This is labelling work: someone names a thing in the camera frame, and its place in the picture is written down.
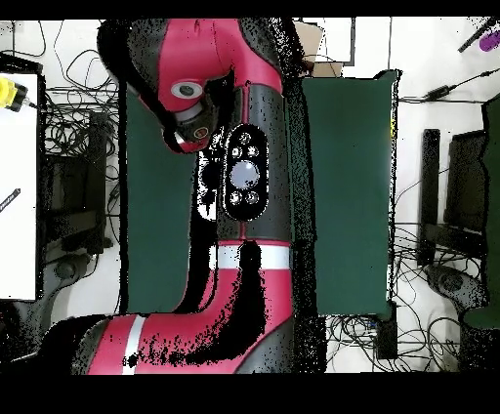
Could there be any black cable tangle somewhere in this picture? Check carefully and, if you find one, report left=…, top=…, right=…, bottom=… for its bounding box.
left=38, top=19, right=128, bottom=165
left=325, top=222, right=470, bottom=374

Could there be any black monitor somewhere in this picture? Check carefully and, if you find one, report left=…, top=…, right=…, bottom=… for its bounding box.
left=442, top=129, right=489, bottom=259

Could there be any brown cardboard box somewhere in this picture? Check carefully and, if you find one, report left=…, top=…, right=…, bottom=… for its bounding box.
left=292, top=21, right=345, bottom=78

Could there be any yellow and black tool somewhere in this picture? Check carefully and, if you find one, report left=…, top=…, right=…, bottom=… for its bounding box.
left=0, top=76, right=38, bottom=113

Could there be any white side table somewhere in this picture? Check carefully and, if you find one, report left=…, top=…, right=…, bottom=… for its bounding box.
left=0, top=71, right=40, bottom=302

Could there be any purple object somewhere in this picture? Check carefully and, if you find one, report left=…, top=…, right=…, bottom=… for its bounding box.
left=478, top=30, right=500, bottom=53

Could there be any green cloth on side table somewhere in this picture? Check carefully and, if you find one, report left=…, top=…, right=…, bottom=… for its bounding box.
left=462, top=93, right=500, bottom=330

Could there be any black power adapter with cable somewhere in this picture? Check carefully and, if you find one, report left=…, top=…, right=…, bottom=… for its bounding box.
left=397, top=67, right=500, bottom=104

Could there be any black rod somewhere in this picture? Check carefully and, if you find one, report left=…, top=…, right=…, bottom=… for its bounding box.
left=457, top=16, right=500, bottom=54

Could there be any black equipment stand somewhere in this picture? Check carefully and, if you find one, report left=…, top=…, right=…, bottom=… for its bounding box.
left=38, top=110, right=114, bottom=255

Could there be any black marker pen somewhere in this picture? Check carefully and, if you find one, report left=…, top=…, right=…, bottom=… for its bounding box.
left=0, top=187, right=21, bottom=214

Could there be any black upright bar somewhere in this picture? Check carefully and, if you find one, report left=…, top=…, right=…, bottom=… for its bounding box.
left=416, top=128, right=441, bottom=268

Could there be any white panel with dark frame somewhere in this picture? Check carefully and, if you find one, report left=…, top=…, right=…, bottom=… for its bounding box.
left=300, top=17, right=356, bottom=66

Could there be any dark green table cloth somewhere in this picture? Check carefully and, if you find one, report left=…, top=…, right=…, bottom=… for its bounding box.
left=118, top=63, right=401, bottom=321

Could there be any black box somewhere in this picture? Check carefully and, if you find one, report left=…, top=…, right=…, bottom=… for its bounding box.
left=374, top=300, right=398, bottom=360

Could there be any grey wheeled stand base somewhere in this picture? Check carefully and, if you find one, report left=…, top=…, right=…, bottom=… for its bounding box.
left=38, top=251, right=95, bottom=321
left=425, top=263, right=489, bottom=313

